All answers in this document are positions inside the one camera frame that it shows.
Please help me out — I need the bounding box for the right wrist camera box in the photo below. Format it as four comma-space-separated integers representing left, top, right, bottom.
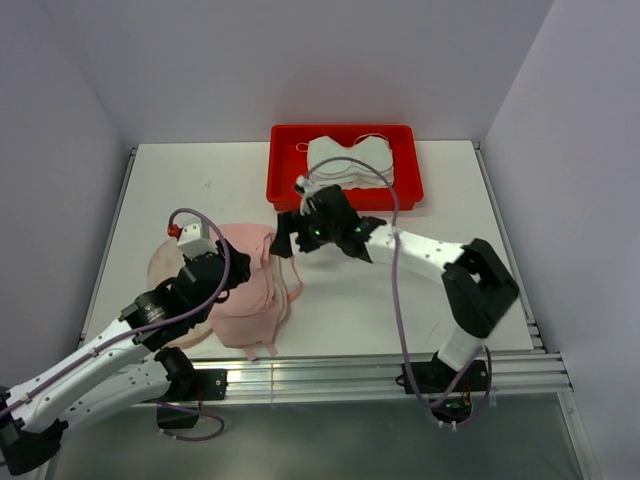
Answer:
294, 175, 320, 215

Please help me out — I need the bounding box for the pink bra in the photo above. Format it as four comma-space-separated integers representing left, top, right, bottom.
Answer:
208, 223, 280, 361

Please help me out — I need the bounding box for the red plastic tray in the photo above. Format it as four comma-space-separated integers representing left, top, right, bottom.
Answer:
264, 124, 425, 213

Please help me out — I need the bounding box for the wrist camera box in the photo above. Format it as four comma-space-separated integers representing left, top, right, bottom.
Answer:
294, 175, 320, 215
167, 219, 217, 260

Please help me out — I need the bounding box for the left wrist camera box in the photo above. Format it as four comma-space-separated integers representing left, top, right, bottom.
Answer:
167, 219, 217, 260

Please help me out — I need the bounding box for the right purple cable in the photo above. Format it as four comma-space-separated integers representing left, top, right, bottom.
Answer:
299, 157, 494, 429

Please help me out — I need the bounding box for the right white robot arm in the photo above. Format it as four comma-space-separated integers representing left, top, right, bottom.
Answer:
270, 185, 520, 396

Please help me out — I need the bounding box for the white bra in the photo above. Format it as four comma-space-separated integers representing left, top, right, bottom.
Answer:
295, 133, 394, 190

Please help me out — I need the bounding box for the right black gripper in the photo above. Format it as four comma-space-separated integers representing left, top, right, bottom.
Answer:
268, 206, 339, 259

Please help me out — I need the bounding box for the aluminium frame rail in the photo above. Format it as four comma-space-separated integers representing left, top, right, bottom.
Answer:
29, 142, 601, 480

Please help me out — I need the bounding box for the purple cable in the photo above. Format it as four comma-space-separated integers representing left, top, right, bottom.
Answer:
0, 207, 234, 442
299, 157, 494, 429

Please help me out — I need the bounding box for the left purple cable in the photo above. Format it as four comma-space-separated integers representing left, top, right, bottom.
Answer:
0, 207, 234, 442

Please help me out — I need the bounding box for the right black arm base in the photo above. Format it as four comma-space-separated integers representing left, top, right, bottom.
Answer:
411, 357, 493, 431

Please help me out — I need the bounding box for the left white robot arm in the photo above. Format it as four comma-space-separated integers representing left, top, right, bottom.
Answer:
1, 239, 251, 476

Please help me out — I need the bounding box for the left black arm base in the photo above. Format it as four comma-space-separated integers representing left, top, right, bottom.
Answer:
152, 369, 227, 442

